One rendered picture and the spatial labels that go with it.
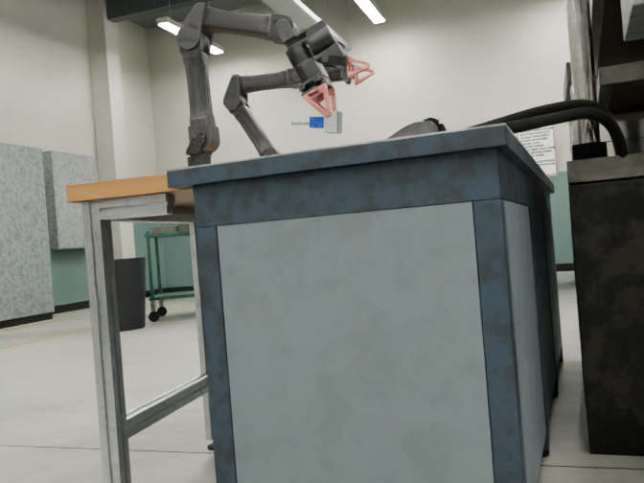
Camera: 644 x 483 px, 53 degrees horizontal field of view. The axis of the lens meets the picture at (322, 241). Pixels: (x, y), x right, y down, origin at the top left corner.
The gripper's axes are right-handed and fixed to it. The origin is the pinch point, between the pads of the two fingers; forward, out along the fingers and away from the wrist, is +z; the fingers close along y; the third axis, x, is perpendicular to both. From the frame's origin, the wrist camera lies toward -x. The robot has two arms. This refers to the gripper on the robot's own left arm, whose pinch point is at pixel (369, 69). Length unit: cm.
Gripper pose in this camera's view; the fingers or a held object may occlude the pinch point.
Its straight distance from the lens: 230.3
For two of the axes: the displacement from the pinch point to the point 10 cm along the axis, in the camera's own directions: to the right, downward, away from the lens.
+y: 2.5, -0.2, 9.7
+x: 0.6, 10.0, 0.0
